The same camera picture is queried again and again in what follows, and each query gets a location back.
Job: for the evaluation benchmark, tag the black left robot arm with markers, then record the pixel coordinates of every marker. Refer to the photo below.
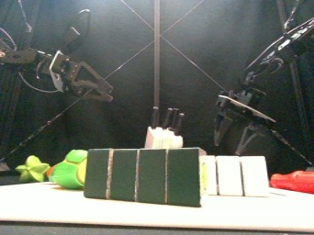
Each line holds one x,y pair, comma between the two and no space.
20,56

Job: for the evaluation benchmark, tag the red toy food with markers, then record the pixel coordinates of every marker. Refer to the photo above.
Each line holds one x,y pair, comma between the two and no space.
294,182

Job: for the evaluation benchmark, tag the white toy sushi roll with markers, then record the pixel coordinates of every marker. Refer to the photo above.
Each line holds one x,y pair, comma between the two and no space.
239,176

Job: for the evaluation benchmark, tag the vertical metal frame pole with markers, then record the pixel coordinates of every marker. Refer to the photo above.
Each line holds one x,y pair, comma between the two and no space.
156,55

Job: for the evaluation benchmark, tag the green toy star fruit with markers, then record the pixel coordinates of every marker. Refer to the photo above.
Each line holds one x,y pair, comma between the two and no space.
33,170

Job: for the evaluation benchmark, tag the dark green toy sushi roll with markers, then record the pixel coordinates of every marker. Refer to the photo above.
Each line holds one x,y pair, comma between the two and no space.
143,176

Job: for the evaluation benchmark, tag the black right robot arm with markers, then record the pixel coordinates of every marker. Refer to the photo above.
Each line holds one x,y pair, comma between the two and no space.
282,46

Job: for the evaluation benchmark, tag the white toy knife block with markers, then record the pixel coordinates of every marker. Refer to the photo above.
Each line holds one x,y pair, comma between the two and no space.
163,140

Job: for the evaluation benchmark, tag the white cutting board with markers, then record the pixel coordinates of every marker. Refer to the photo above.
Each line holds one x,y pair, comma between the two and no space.
155,214

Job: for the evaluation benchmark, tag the light green round toy fruit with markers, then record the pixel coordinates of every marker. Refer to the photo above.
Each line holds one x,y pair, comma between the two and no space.
69,173

